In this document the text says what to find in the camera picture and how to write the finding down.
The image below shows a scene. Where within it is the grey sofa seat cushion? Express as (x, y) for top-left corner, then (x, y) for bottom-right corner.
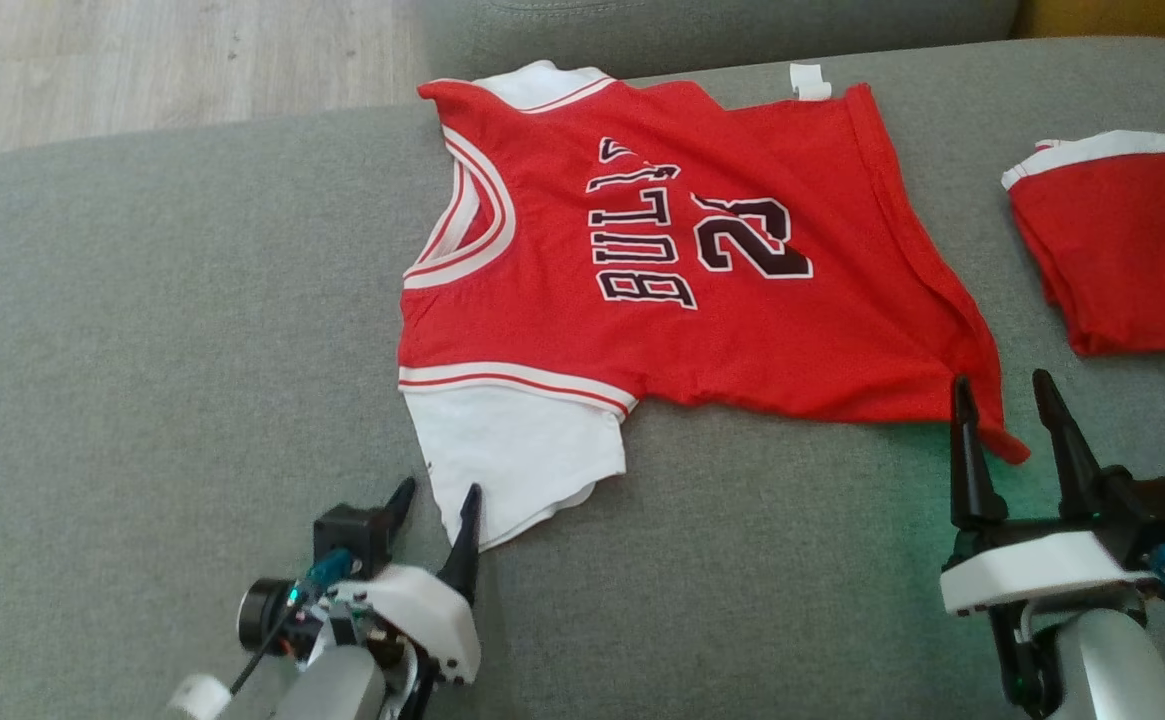
(0, 36), (1165, 720)

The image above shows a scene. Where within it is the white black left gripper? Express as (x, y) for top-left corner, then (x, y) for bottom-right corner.
(326, 476), (484, 687)

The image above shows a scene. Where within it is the grey sofa back cushion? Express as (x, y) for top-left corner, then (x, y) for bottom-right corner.
(418, 0), (1022, 83)

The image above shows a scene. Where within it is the yellow cushion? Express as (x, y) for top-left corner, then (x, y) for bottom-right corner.
(1016, 0), (1165, 51)

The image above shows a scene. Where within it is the red Bulls basketball jersey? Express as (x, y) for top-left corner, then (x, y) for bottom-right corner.
(396, 59), (1032, 554)

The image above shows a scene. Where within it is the red shorts white stripe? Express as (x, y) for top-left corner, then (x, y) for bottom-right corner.
(1000, 129), (1165, 358)

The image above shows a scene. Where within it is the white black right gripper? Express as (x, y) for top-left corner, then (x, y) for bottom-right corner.
(939, 369), (1159, 717)

